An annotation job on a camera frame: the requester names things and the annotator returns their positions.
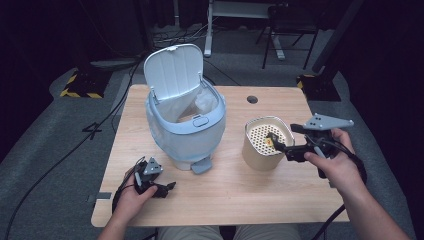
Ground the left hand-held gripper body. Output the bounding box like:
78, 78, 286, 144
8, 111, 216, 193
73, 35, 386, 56
133, 156, 165, 196

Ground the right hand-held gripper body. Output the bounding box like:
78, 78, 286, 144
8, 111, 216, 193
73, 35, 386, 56
283, 113, 355, 165

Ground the beige round container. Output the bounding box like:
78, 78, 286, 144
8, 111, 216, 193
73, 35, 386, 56
241, 115, 296, 172

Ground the light blue pedal trash bin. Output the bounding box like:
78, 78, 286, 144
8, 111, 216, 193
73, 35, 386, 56
143, 43, 228, 175

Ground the person's left hand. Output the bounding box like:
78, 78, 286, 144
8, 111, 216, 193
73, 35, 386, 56
112, 165, 159, 219

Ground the person's right hand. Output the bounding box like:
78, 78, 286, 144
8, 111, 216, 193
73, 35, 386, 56
303, 127, 360, 198

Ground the yellow black striped stand base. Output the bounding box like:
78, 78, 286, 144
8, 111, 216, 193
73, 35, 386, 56
59, 68, 113, 100
295, 73, 342, 103

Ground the white plastic bin liner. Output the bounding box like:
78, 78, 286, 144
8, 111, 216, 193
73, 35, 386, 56
159, 83, 219, 124

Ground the black slanted stand pole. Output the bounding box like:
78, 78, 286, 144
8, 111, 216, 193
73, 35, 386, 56
311, 0, 365, 74

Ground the black chair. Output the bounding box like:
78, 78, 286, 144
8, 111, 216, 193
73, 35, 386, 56
255, 3, 322, 70

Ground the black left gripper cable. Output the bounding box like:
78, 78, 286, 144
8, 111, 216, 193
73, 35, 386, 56
111, 156, 146, 214

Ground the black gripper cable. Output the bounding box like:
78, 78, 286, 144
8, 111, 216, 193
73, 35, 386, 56
111, 156, 146, 214
310, 139, 368, 240

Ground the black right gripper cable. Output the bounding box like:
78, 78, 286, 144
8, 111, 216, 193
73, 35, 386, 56
310, 139, 368, 240

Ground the long black floor cable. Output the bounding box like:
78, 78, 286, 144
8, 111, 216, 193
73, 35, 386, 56
3, 59, 143, 240

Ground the white desk frame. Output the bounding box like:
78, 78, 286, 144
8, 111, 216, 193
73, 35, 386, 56
203, 0, 286, 61

